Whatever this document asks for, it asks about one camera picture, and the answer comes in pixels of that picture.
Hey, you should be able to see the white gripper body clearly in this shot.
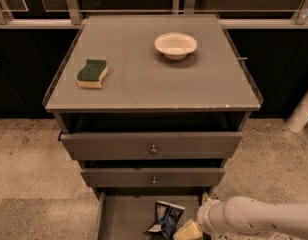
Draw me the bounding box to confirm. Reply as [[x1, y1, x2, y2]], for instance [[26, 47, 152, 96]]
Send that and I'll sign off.
[[197, 199, 227, 234]]

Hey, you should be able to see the blue chip bag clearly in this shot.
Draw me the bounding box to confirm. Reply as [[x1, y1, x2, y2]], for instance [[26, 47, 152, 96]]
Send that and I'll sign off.
[[147, 201, 185, 240]]

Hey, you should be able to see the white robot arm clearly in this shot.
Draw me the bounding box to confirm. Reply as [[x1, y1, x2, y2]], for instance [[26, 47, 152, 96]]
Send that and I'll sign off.
[[173, 194, 308, 240]]

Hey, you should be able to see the grey middle drawer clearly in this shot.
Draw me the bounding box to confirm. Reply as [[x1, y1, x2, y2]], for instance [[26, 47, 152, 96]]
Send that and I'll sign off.
[[81, 168, 225, 188]]

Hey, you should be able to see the grey drawer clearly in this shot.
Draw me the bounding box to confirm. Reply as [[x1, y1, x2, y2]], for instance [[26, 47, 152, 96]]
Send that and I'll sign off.
[[81, 168, 225, 188], [60, 132, 242, 160], [95, 190, 202, 240]]

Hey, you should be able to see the grey bottom drawer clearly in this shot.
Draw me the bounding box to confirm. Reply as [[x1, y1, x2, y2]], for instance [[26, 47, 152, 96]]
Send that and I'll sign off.
[[95, 190, 202, 240]]

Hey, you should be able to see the grey drawer cabinet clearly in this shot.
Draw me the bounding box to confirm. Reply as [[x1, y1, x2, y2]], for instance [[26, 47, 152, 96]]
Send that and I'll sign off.
[[42, 13, 264, 240]]

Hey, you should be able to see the grey top drawer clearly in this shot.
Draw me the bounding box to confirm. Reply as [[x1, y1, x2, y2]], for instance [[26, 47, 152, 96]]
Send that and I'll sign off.
[[60, 132, 242, 160]]

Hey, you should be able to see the green and yellow sponge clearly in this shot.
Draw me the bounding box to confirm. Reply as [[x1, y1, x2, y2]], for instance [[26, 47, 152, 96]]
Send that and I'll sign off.
[[77, 59, 109, 89]]

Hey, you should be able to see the white pipe post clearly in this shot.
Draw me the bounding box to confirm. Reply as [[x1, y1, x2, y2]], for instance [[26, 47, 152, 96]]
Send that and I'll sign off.
[[286, 91, 308, 133]]

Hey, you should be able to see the metal railing frame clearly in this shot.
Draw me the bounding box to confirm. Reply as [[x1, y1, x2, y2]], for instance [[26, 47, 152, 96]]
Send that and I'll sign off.
[[0, 0, 308, 25]]

